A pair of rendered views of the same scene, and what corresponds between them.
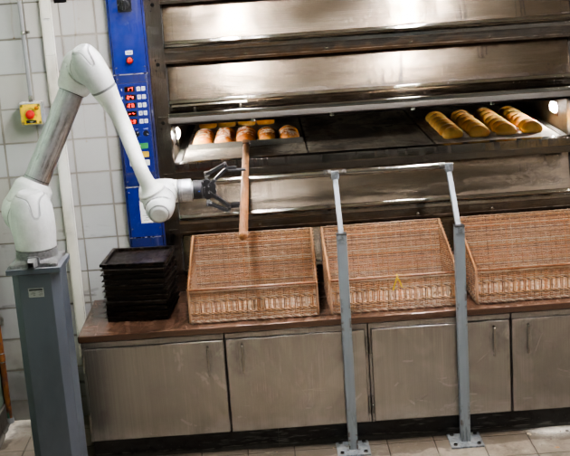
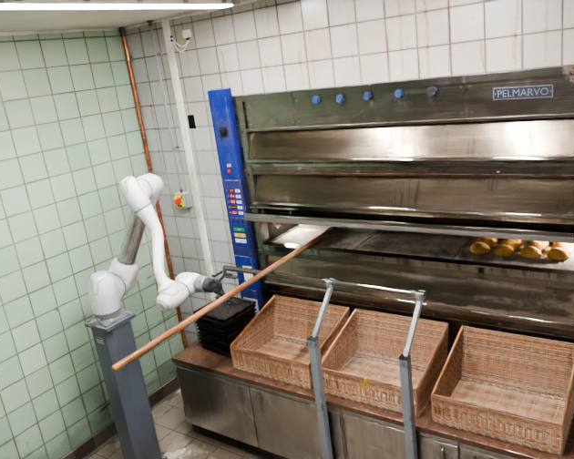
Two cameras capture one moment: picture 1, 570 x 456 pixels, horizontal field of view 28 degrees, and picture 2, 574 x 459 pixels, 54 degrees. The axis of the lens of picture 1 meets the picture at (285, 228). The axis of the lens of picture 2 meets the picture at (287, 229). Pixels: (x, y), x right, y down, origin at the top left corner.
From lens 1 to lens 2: 298 cm
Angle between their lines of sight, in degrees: 36
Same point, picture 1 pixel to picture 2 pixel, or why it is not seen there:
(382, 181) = (404, 282)
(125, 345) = (196, 371)
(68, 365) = (124, 389)
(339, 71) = (368, 191)
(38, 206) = (97, 286)
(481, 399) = not seen: outside the picture
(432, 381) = not seen: outside the picture
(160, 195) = (164, 292)
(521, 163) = (530, 290)
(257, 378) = (271, 420)
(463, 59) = (473, 190)
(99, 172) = (222, 241)
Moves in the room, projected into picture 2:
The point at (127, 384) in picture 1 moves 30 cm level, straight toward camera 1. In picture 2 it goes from (199, 395) to (169, 424)
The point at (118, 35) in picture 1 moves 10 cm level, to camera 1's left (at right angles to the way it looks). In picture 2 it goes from (222, 153) to (210, 153)
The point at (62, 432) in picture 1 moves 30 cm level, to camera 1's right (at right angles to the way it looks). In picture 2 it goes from (125, 428) to (160, 443)
